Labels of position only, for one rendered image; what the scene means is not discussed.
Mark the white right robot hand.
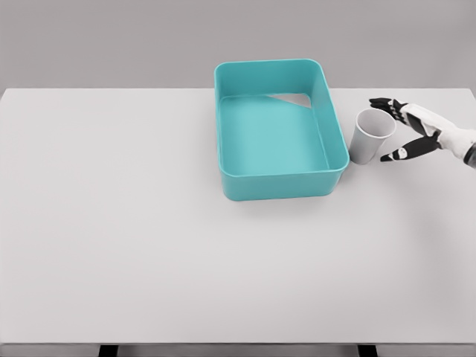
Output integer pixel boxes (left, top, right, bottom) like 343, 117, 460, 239
368, 97, 462, 163

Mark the white paper cup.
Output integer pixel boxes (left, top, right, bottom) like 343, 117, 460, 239
348, 107, 396, 166

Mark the teal plastic basket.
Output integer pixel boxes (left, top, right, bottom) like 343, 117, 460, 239
213, 57, 350, 202

